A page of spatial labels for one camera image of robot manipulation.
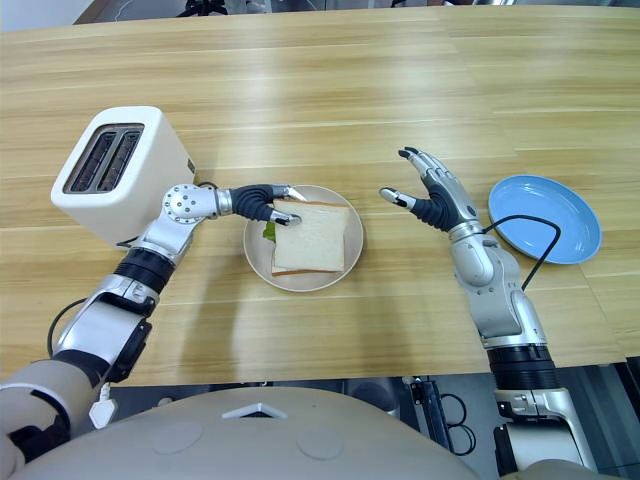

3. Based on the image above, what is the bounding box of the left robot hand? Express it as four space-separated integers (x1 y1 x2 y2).
232 183 308 227

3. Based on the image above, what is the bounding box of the white cord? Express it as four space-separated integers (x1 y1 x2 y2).
89 381 119 431

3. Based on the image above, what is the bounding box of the robot body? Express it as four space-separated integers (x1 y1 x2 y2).
19 386 482 480

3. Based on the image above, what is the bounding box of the black cable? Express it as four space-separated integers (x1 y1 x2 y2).
46 298 89 359
480 214 563 293

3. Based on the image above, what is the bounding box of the bread slice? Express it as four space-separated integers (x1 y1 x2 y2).
270 264 347 278
272 198 352 274

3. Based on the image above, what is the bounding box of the beige round plate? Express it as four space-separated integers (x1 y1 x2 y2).
242 184 365 294

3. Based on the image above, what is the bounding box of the cream toaster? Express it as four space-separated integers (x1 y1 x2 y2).
50 105 197 248

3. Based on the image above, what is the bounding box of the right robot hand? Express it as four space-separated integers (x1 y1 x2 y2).
378 146 483 233

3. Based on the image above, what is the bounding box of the blue round plate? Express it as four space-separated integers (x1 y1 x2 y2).
487 173 604 266

